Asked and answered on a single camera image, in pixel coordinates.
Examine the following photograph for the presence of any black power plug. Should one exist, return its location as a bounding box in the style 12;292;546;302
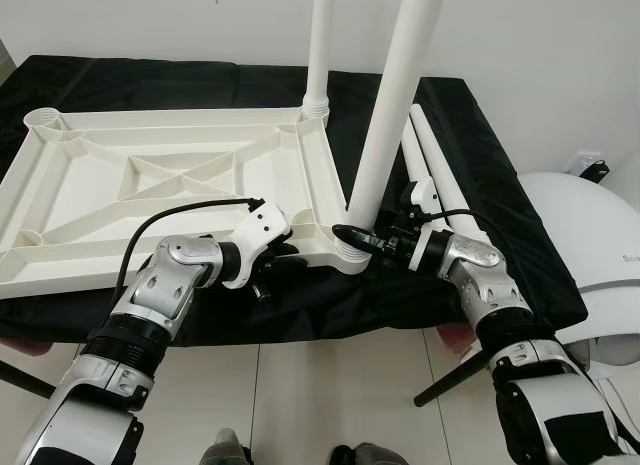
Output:
578;160;609;182

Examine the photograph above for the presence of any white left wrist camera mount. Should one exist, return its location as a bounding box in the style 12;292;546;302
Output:
232;197;293;266

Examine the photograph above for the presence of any black metal table leg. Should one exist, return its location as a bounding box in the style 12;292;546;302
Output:
415;347;491;408
0;360;56;399

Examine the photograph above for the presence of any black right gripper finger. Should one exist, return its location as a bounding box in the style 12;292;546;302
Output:
330;223;386;256

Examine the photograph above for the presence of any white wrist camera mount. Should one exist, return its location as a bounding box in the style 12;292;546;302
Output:
232;197;293;266
403;180;441;221

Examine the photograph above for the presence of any pink cloth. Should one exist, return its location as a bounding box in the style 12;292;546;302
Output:
440;323;481;351

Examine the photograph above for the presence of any white dome litter box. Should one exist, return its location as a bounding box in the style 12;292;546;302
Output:
515;173;640;366

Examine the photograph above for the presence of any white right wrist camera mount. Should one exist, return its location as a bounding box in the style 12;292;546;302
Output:
403;180;441;221

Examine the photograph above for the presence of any white plastic table leg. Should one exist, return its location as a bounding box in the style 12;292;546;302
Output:
303;0;341;126
410;103;491;246
345;0;448;251
402;120;446;191

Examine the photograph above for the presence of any white plastic table top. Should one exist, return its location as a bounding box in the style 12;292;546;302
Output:
0;105;373;301

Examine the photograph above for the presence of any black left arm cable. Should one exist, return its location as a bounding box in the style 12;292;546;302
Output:
118;197;263;306

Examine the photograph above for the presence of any white wall socket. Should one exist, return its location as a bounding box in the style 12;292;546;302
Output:
570;150;601;174

